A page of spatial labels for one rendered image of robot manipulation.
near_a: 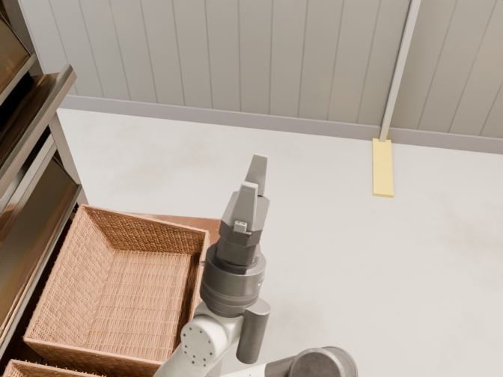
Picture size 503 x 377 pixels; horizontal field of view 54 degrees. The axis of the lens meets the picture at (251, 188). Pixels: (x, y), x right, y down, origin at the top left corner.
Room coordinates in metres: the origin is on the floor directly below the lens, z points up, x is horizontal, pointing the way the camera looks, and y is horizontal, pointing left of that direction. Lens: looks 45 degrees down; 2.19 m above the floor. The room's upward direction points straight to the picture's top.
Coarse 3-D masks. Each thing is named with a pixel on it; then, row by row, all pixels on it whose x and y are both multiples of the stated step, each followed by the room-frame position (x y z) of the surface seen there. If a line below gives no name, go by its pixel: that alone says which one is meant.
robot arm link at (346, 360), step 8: (336, 352) 0.40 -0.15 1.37; (280, 360) 0.39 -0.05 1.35; (288, 360) 0.39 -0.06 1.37; (344, 360) 0.39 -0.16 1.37; (264, 368) 0.38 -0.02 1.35; (272, 368) 0.37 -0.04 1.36; (280, 368) 0.37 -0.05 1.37; (288, 368) 0.37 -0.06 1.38; (352, 368) 0.39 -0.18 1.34; (264, 376) 0.36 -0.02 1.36; (272, 376) 0.36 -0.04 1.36; (280, 376) 0.36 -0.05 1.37; (352, 376) 0.37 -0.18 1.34
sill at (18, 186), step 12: (48, 132) 1.24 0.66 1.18; (36, 144) 1.18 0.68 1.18; (48, 144) 1.21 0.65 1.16; (36, 156) 1.13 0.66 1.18; (24, 168) 1.07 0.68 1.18; (36, 168) 1.10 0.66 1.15; (24, 180) 1.03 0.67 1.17; (12, 192) 0.97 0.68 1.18; (0, 204) 0.93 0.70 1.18; (12, 204) 0.94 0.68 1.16; (0, 216) 0.88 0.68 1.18; (0, 228) 0.86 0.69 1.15
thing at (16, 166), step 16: (32, 80) 1.21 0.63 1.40; (48, 80) 1.19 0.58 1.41; (16, 96) 1.13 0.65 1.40; (32, 96) 1.12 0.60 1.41; (64, 96) 1.12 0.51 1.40; (0, 112) 1.07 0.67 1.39; (16, 112) 1.05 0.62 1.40; (32, 112) 1.04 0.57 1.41; (48, 112) 1.03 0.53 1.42; (0, 128) 0.99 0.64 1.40; (16, 128) 0.97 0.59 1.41; (0, 144) 0.91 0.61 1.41; (32, 144) 0.92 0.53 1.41; (16, 160) 0.84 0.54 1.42; (0, 192) 0.75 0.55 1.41
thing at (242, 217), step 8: (248, 184) 0.42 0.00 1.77; (256, 184) 0.42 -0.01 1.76; (240, 192) 0.41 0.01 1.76; (248, 192) 0.41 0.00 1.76; (256, 192) 0.41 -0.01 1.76; (240, 200) 0.41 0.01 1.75; (248, 200) 0.41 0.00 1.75; (256, 200) 0.41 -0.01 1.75; (240, 208) 0.41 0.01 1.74; (248, 208) 0.40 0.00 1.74; (232, 216) 0.40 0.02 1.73; (240, 216) 0.40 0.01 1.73; (248, 216) 0.40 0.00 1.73; (232, 224) 0.40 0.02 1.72; (240, 224) 0.39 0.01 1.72; (248, 224) 0.40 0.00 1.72; (240, 232) 0.39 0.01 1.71
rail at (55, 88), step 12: (60, 72) 1.19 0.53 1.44; (60, 84) 1.14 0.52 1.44; (48, 96) 1.07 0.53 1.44; (36, 108) 1.02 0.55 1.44; (36, 120) 0.97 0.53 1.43; (24, 132) 0.92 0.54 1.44; (12, 144) 0.88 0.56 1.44; (24, 144) 0.89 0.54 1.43; (12, 156) 0.84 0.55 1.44; (0, 168) 0.79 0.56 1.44; (0, 180) 0.77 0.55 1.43
